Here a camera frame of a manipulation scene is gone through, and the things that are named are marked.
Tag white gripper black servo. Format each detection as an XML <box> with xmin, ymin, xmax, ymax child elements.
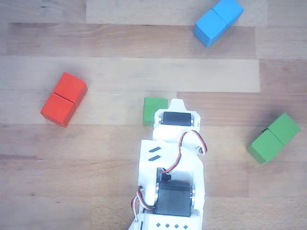
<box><xmin>152</xmin><ymin>98</ymin><xmax>208</xmax><ymax>157</ymax></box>

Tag small green cube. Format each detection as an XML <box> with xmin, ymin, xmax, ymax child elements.
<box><xmin>142</xmin><ymin>97</ymin><xmax>168</xmax><ymax>127</ymax></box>

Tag long blue block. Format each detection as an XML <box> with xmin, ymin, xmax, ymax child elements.
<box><xmin>193</xmin><ymin>0</ymin><xmax>245</xmax><ymax>48</ymax></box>

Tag long green block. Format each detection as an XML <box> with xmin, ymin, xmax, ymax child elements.
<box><xmin>246</xmin><ymin>112</ymin><xmax>301</xmax><ymax>166</ymax></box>

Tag long red block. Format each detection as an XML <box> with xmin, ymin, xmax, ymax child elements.
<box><xmin>40</xmin><ymin>72</ymin><xmax>88</xmax><ymax>128</ymax></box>

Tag red black white servo cable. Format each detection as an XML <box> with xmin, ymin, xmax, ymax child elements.
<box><xmin>161</xmin><ymin>130</ymin><xmax>208</xmax><ymax>174</ymax></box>

